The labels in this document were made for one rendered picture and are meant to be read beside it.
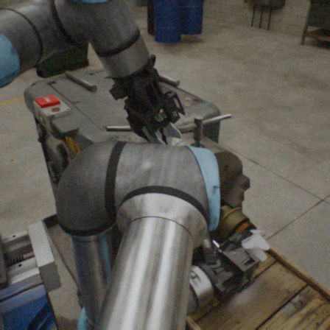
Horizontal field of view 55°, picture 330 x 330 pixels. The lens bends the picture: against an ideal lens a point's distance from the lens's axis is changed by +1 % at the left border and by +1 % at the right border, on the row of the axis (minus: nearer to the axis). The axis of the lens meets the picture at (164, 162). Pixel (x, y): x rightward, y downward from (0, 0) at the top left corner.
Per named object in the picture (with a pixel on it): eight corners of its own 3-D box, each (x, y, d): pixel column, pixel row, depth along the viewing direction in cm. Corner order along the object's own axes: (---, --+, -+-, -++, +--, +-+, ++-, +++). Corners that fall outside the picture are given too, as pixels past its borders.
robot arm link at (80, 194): (17, 160, 40) (74, 358, 67) (101, 169, 39) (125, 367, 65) (57, 121, 50) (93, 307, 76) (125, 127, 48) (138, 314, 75)
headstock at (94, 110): (40, 170, 137) (15, 82, 115) (134, 138, 160) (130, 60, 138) (102, 261, 97) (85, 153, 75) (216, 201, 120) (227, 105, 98)
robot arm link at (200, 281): (174, 289, 69) (176, 264, 64) (191, 278, 71) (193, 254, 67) (197, 317, 64) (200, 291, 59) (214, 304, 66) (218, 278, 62)
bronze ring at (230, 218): (210, 209, 77) (239, 235, 72) (236, 194, 82) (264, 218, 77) (203, 233, 83) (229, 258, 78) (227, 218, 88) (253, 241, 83)
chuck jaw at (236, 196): (204, 184, 88) (234, 162, 92) (206, 196, 91) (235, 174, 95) (233, 206, 81) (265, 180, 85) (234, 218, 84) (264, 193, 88)
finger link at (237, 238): (252, 244, 75) (226, 261, 71) (247, 239, 76) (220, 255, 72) (255, 229, 73) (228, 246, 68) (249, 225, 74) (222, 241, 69)
